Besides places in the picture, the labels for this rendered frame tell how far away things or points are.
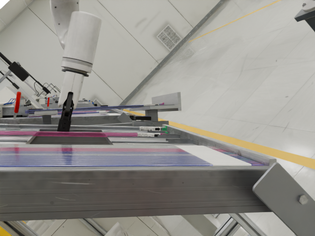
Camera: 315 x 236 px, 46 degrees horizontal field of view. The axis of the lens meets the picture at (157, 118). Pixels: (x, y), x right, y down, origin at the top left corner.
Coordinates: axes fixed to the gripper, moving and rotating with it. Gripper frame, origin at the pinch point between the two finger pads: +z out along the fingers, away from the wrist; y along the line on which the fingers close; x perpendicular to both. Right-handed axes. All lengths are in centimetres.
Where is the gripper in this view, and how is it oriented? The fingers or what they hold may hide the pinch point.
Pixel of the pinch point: (63, 126)
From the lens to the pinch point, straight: 106.7
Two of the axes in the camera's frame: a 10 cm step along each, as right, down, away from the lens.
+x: 9.5, 2.0, 2.3
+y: 2.2, 0.6, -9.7
